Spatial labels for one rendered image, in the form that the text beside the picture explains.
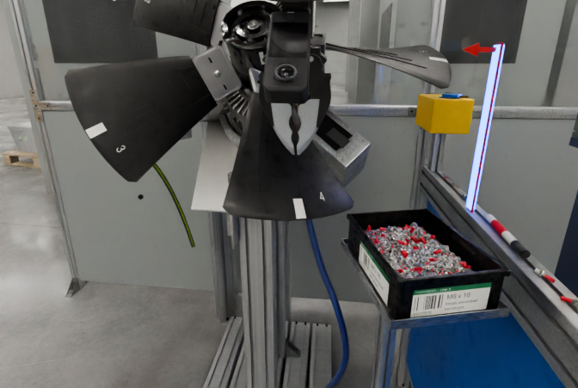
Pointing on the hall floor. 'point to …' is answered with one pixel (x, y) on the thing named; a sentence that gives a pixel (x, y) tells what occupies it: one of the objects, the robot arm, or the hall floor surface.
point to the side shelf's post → (288, 272)
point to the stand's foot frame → (228, 366)
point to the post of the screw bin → (383, 354)
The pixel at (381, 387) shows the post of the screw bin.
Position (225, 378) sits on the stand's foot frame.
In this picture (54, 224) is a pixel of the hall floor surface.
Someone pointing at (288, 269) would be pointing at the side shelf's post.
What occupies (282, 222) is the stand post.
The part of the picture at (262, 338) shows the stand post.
